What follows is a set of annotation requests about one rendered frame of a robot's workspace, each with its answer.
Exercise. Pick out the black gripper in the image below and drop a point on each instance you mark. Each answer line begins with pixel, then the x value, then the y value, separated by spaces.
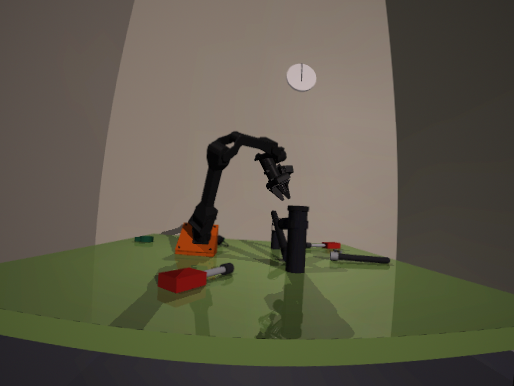
pixel 275 177

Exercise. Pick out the black cylindrical post with cap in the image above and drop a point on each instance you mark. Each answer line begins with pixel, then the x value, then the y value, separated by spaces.
pixel 296 242

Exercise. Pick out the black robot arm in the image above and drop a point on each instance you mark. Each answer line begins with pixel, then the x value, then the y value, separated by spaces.
pixel 218 156

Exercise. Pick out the black cylindrical pipe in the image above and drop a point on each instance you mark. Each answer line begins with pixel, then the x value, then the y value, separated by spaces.
pixel 280 235

